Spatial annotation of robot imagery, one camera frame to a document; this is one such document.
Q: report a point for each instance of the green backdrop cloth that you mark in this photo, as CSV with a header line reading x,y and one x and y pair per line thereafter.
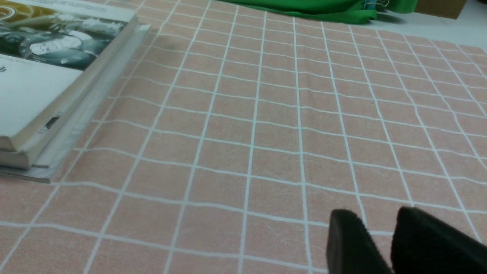
x,y
340,11

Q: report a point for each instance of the brown cardboard box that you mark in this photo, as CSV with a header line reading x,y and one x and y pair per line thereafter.
x,y
450,9

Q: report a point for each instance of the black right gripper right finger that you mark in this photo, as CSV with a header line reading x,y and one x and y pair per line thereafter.
x,y
424,244

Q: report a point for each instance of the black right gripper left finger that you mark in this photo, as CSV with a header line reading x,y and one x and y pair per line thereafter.
x,y
350,248

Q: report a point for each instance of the pink checkered tablecloth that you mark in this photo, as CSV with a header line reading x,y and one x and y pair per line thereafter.
x,y
233,134

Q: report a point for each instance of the middle book in stack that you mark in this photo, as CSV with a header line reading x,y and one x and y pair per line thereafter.
x,y
45,147

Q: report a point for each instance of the top self-driving book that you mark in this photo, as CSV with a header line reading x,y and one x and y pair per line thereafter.
x,y
49,47

